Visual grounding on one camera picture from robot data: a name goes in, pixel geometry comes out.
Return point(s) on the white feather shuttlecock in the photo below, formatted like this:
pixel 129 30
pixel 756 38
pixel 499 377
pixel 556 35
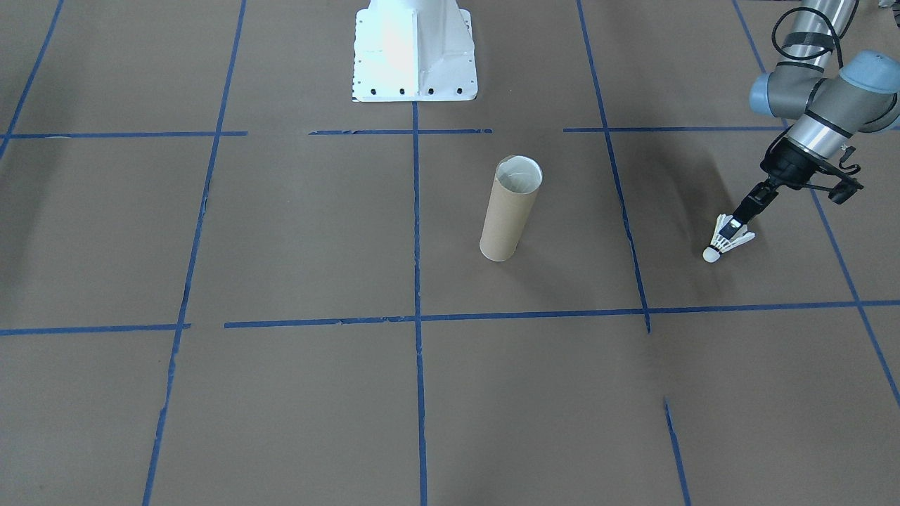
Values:
pixel 723 245

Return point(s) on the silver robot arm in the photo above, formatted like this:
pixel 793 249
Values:
pixel 844 98

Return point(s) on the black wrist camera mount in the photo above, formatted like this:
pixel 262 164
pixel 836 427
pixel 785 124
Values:
pixel 840 186

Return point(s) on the white column pedestal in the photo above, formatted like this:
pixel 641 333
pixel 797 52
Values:
pixel 415 49

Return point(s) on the brown cardboard tube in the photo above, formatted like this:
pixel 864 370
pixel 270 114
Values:
pixel 506 218

